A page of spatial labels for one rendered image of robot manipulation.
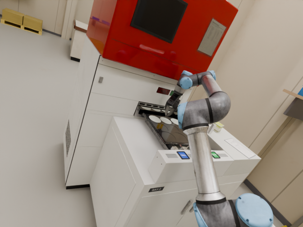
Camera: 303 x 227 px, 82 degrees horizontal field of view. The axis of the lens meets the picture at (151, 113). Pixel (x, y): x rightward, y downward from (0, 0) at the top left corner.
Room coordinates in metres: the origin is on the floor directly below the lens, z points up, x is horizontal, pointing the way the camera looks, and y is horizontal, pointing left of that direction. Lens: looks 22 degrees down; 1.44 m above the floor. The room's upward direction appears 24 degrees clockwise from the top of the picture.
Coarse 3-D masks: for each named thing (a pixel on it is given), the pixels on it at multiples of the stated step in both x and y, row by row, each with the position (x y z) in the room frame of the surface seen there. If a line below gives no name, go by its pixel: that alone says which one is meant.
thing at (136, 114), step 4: (136, 108) 1.24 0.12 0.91; (140, 108) 1.25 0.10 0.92; (144, 108) 1.27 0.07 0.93; (148, 108) 1.29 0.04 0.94; (152, 108) 1.31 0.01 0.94; (156, 108) 1.35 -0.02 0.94; (136, 112) 1.24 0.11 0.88; (164, 112) 1.39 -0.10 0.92; (168, 112) 1.41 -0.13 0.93; (176, 112) 1.46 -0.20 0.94; (136, 116) 1.24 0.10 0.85; (140, 116) 1.26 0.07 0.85
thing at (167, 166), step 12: (156, 156) 0.74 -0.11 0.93; (168, 156) 0.74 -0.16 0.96; (228, 156) 1.01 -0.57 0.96; (156, 168) 0.71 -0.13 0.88; (168, 168) 0.69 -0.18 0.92; (180, 168) 0.74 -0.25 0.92; (192, 168) 0.79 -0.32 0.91; (216, 168) 0.92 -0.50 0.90; (156, 180) 0.68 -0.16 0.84; (168, 180) 0.72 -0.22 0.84; (180, 180) 0.77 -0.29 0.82
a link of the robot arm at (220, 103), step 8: (208, 72) 1.13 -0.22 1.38; (200, 80) 1.11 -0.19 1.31; (208, 80) 1.00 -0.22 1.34; (208, 88) 0.92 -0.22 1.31; (216, 88) 0.88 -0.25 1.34; (208, 96) 0.87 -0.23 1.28; (216, 96) 0.77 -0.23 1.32; (224, 96) 0.78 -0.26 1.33; (216, 104) 0.72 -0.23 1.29; (224, 104) 0.73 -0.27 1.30; (216, 112) 0.71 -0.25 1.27; (224, 112) 0.72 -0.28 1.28; (216, 120) 0.71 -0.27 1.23
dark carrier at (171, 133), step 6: (150, 114) 1.27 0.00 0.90; (150, 120) 1.17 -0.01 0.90; (156, 126) 1.12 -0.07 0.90; (162, 126) 1.16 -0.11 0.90; (168, 126) 1.20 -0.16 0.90; (174, 126) 1.25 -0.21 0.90; (162, 132) 1.07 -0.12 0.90; (168, 132) 1.10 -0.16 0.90; (174, 132) 1.15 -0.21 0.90; (180, 132) 1.19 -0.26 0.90; (168, 138) 1.02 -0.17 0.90; (174, 138) 1.06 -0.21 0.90; (180, 138) 1.10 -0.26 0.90; (186, 138) 1.13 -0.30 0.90
